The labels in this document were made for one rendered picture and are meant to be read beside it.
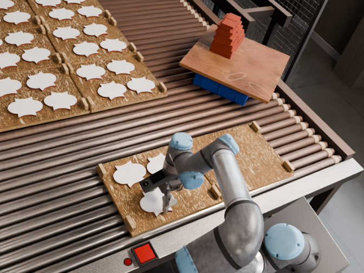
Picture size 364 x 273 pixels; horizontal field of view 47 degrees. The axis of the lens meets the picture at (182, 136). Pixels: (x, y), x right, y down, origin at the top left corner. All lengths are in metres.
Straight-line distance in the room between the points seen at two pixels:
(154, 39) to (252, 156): 1.00
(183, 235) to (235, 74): 0.96
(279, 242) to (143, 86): 1.10
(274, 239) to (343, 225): 1.88
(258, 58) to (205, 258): 1.58
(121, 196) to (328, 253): 0.79
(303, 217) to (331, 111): 2.61
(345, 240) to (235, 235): 2.22
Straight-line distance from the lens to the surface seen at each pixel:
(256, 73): 2.29
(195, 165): 1.34
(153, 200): 1.65
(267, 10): 3.05
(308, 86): 4.34
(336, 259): 1.59
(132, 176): 1.71
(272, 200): 1.86
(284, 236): 1.41
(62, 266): 1.52
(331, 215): 3.26
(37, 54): 2.27
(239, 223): 1.03
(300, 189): 1.97
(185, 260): 1.05
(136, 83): 2.14
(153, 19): 2.74
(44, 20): 2.50
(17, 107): 1.97
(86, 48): 2.33
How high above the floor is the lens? 2.28
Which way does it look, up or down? 44 degrees down
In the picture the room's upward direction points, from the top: 17 degrees clockwise
